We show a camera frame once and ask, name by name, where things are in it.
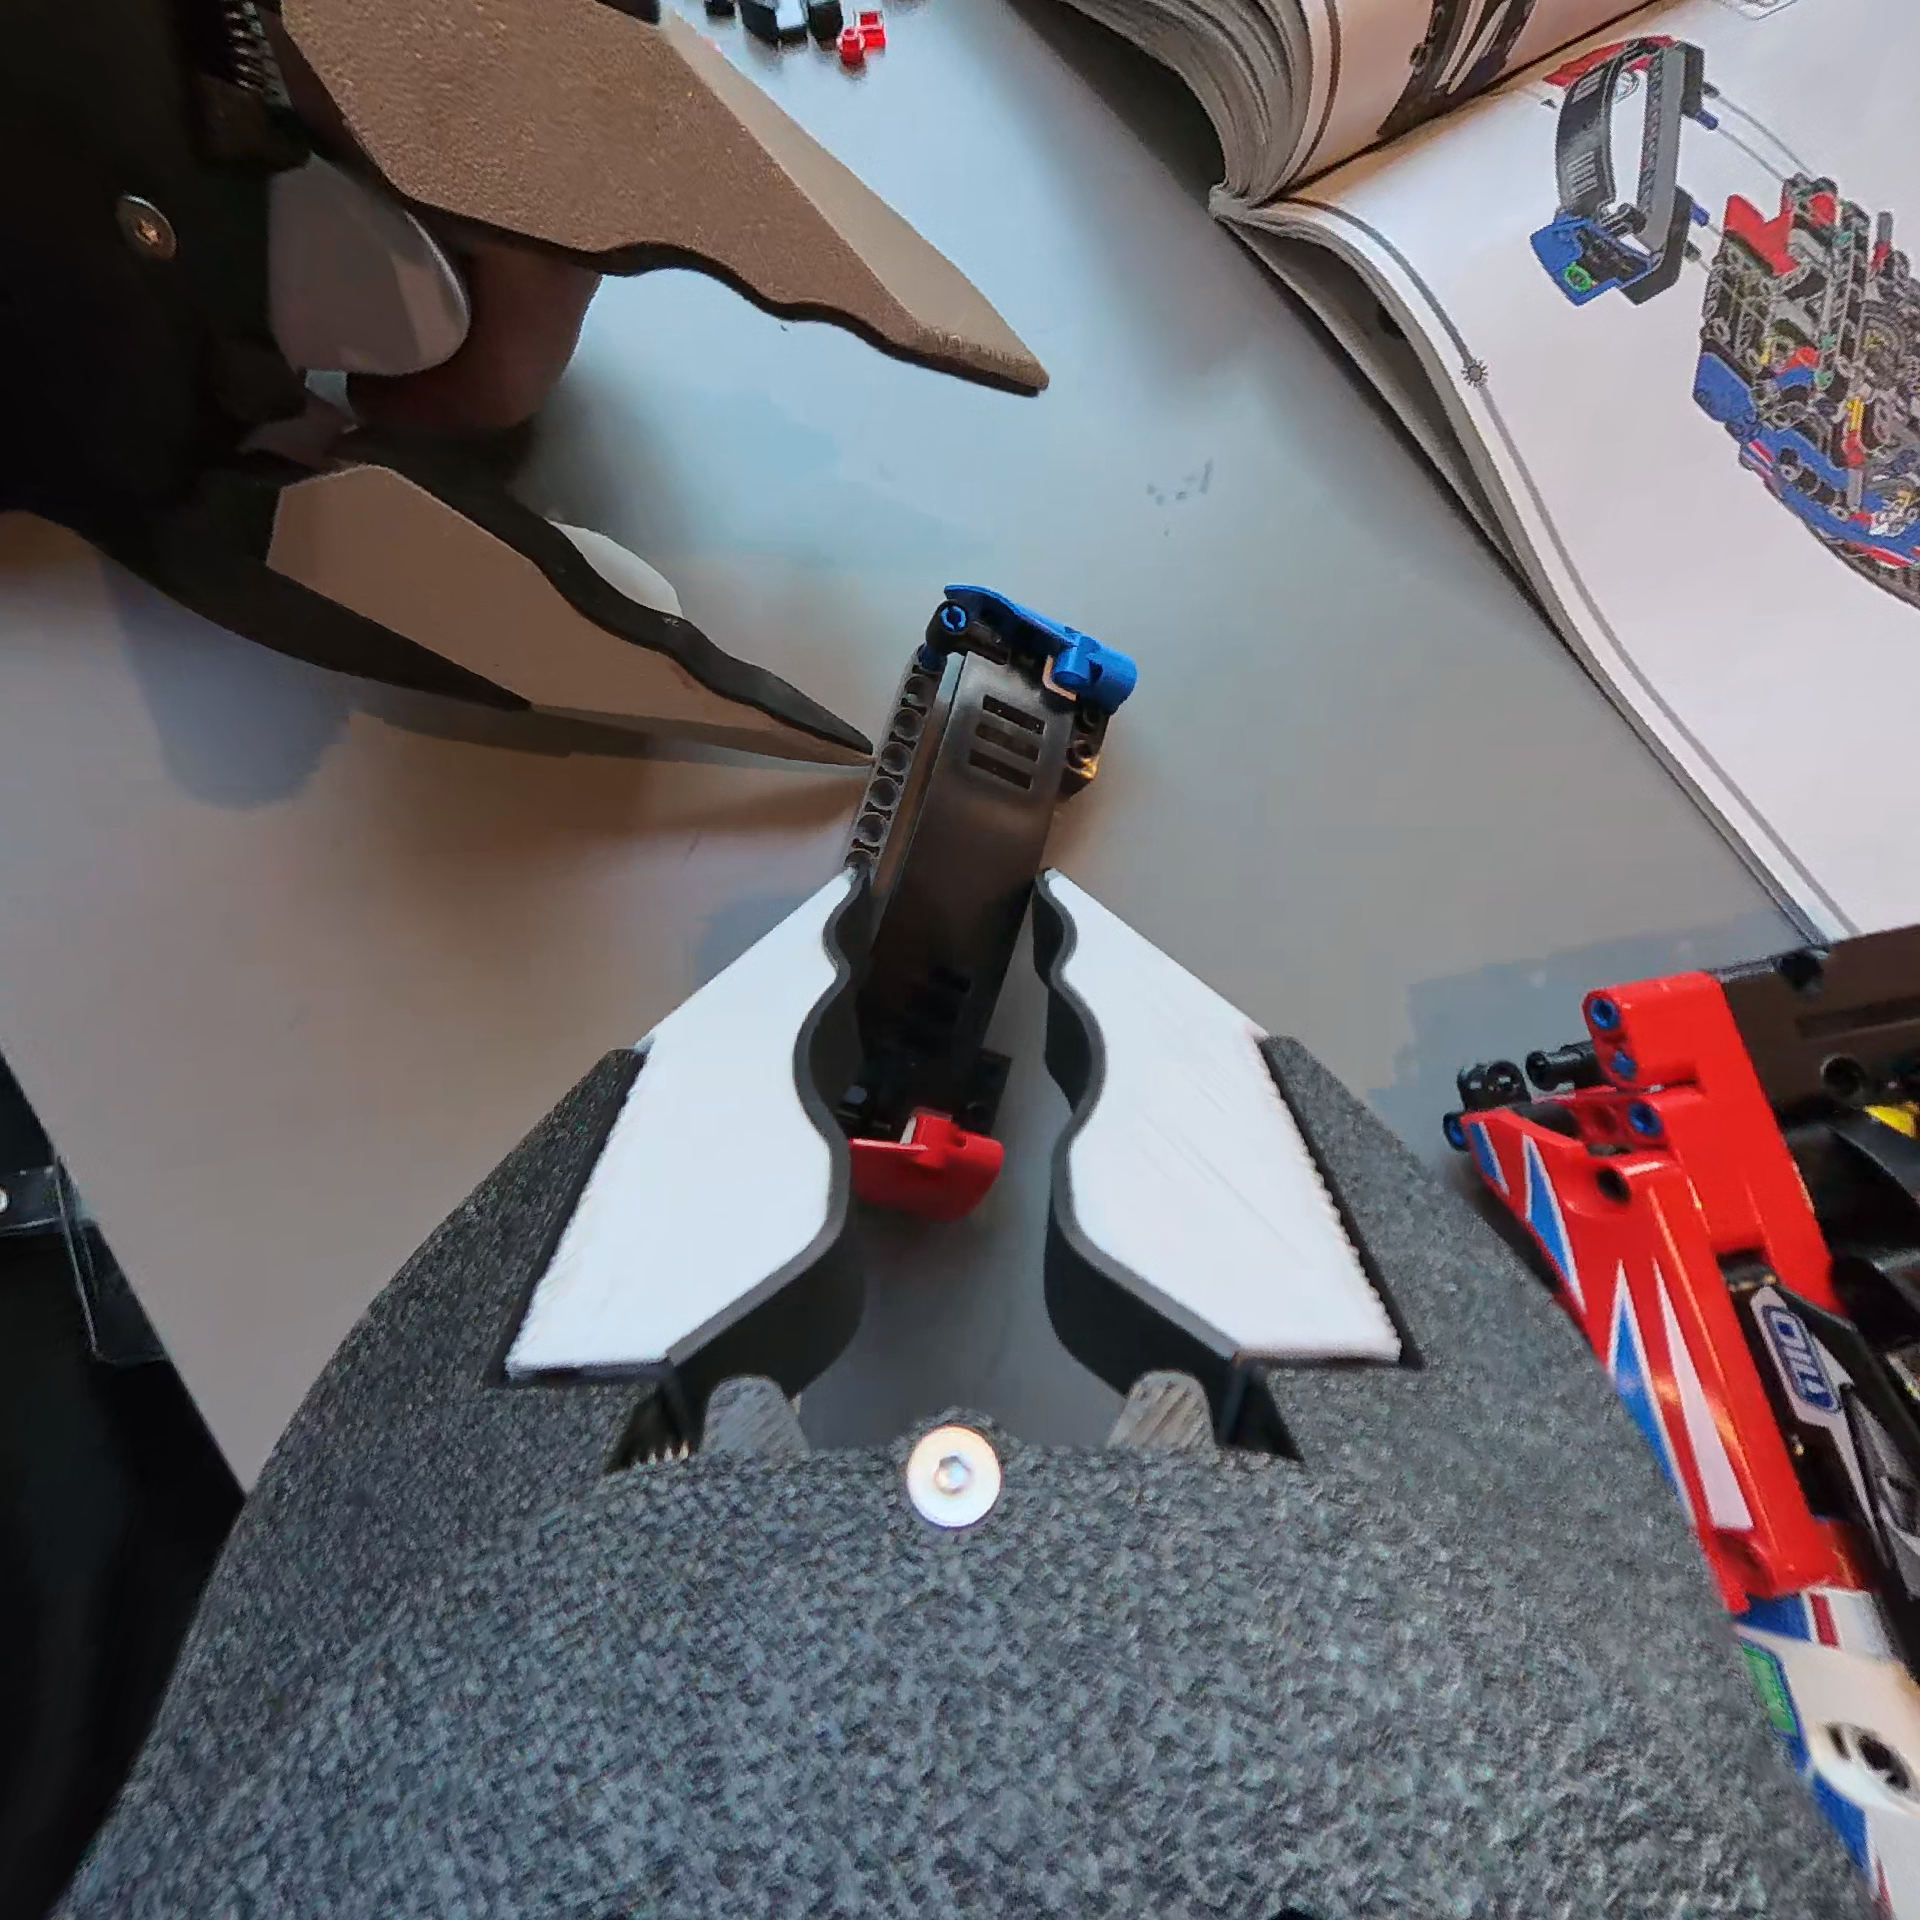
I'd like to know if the open building instruction booklet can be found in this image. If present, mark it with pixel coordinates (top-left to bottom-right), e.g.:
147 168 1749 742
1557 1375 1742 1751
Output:
1049 0 1920 940

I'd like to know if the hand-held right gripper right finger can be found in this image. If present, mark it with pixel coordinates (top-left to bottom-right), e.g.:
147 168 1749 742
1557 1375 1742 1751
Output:
1030 867 1423 1404

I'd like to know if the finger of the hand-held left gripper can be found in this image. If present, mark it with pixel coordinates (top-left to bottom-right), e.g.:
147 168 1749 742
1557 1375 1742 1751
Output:
267 462 877 763
280 0 1049 397

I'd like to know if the pile of loose toy bricks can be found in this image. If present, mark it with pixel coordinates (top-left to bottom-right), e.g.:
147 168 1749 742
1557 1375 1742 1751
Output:
704 0 888 62

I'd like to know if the black panel toy brick assembly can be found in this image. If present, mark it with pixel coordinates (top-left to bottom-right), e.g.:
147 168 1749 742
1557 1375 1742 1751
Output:
839 586 1142 1226

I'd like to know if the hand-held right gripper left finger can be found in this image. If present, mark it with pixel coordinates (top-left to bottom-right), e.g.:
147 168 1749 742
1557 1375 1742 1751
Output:
502 871 869 1404

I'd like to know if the person's left hand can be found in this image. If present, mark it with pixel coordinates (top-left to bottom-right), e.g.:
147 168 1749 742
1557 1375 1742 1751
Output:
345 221 605 436

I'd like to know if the grey desk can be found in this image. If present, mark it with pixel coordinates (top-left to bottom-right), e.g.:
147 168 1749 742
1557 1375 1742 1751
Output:
0 0 1920 1501

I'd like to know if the red blue toy brick car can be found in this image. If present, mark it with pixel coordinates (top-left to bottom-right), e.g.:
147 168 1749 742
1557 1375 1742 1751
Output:
1441 931 1920 1920

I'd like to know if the long dark toy beam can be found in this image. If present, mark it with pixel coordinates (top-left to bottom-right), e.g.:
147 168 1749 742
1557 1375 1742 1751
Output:
842 652 950 902

